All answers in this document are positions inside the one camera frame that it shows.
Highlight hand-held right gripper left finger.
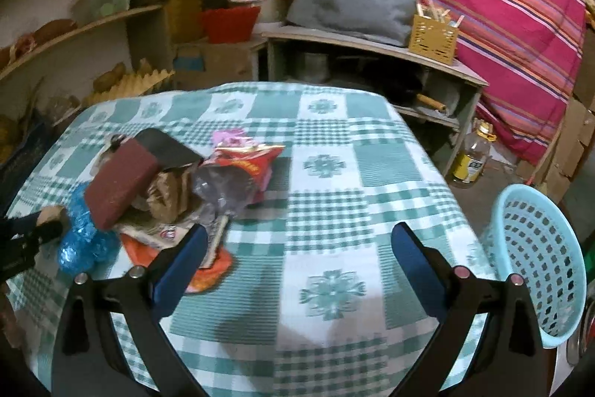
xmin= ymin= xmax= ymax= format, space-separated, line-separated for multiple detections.
xmin=51 ymin=222 xmax=210 ymax=397

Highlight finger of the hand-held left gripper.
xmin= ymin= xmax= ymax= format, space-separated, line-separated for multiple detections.
xmin=27 ymin=213 xmax=64 ymax=242

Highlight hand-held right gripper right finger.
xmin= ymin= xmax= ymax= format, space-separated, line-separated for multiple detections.
xmin=390 ymin=222 xmax=554 ymax=397

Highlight light blue plastic basket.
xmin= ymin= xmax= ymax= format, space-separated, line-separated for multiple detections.
xmin=481 ymin=184 xmax=586 ymax=349

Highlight pink wrapper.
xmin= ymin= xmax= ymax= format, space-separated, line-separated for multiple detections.
xmin=211 ymin=129 xmax=254 ymax=149

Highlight orange cloth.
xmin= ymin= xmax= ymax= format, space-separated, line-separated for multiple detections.
xmin=122 ymin=234 xmax=233 ymax=296

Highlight blue plastic bag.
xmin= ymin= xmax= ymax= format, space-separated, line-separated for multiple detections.
xmin=57 ymin=183 xmax=122 ymax=274

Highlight white cloth piece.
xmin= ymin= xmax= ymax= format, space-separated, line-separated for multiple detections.
xmin=116 ymin=215 xmax=187 ymax=249

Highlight crumpled brown paper bag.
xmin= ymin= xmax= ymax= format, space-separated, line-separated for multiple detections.
xmin=146 ymin=167 xmax=200 ymax=216

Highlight maroon cardboard box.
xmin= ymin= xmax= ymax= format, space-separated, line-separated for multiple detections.
xmin=85 ymin=138 xmax=161 ymax=233

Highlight green checked tablecloth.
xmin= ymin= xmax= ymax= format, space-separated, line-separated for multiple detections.
xmin=7 ymin=81 xmax=500 ymax=397

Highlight red snack packet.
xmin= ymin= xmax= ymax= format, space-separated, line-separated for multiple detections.
xmin=200 ymin=144 xmax=284 ymax=205

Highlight clear oil bottle yellow label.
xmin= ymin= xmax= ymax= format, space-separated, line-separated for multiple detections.
xmin=450 ymin=121 xmax=496 ymax=184

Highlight wooden rolling pin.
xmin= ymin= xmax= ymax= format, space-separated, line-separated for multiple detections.
xmin=416 ymin=94 xmax=449 ymax=112

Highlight yellow egg tray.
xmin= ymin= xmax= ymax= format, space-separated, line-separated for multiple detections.
xmin=84 ymin=58 xmax=175 ymax=105

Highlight brown sweet potato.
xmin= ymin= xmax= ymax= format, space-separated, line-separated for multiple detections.
xmin=28 ymin=19 xmax=77 ymax=47

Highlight stacked cardboard boxes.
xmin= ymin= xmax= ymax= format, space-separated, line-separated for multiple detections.
xmin=516 ymin=90 xmax=595 ymax=193

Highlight brown cardboard box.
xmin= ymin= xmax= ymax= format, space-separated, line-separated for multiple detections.
xmin=173 ymin=36 xmax=268 ymax=91

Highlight low wooden shelf unit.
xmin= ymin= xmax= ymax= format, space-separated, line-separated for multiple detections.
xmin=261 ymin=25 xmax=490 ymax=179

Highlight small metal pot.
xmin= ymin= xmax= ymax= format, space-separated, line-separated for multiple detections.
xmin=297 ymin=50 xmax=331 ymax=84

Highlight yellow utensil holder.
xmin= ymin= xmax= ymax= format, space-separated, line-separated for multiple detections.
xmin=409 ymin=13 xmax=460 ymax=65

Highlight clear plastic bag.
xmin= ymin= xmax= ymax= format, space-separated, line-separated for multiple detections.
xmin=70 ymin=0 xmax=131 ymax=26

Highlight red plastic basket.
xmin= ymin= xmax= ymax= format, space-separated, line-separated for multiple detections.
xmin=200 ymin=5 xmax=262 ymax=44

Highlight bundle of pale sticks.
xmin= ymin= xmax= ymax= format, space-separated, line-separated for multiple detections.
xmin=417 ymin=0 xmax=464 ymax=28

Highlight pink striped blanket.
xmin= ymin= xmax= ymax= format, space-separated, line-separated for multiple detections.
xmin=290 ymin=0 xmax=589 ymax=163

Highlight curved wooden wall shelf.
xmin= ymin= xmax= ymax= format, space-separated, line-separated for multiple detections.
xmin=0 ymin=0 xmax=175 ymax=100

